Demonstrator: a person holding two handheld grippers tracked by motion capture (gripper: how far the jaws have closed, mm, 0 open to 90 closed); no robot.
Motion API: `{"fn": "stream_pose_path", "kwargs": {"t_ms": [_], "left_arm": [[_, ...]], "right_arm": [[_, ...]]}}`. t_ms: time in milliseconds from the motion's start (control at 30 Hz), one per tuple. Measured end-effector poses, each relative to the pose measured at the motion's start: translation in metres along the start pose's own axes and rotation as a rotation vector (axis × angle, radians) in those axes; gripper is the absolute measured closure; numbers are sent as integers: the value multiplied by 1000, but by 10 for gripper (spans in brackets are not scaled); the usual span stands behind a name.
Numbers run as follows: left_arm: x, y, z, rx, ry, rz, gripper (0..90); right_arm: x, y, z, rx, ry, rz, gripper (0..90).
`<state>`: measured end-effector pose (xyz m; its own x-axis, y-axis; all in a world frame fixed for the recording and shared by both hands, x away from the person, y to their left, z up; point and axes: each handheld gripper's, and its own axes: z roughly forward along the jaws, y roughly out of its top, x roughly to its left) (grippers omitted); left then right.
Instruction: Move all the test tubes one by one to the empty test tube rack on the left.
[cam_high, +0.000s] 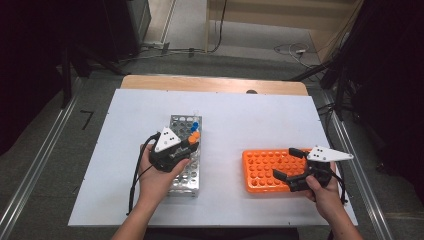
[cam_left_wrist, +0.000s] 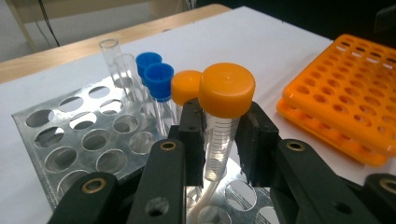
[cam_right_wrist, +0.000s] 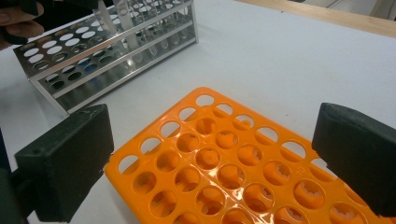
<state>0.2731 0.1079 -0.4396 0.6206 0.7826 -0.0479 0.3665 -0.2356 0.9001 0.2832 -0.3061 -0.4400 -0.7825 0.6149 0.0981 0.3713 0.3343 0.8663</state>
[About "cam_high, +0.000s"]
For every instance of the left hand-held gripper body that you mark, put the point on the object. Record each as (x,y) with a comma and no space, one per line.
(166,140)

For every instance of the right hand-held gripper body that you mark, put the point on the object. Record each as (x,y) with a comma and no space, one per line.
(326,154)

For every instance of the orange test tube rack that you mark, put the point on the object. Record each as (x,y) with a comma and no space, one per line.
(260,166)

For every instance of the metal test tube rack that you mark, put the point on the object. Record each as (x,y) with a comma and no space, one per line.
(190,180)

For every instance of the person's left hand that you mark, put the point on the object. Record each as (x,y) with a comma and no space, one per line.
(155,183)

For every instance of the person's right hand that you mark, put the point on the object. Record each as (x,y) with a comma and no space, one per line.
(328,200)

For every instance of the white board sheet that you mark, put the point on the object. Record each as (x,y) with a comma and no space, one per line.
(233,116)

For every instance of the wooden table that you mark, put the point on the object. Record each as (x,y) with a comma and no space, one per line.
(200,83)

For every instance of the black metal stand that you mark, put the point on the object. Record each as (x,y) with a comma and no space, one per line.
(66,76)
(340,90)

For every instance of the dark round table grommet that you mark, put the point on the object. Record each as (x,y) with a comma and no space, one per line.
(251,91)

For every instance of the grey power strip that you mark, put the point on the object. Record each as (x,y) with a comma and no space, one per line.
(156,46)

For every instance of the black curtain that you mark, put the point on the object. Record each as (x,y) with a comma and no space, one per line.
(393,83)
(30,66)

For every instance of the dark grey cabinet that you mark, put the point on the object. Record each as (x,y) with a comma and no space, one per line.
(133,26)

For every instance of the light wooden furniture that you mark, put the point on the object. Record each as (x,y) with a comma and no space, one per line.
(266,13)

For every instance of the metal floor rail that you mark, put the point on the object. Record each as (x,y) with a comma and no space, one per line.
(366,186)
(40,153)

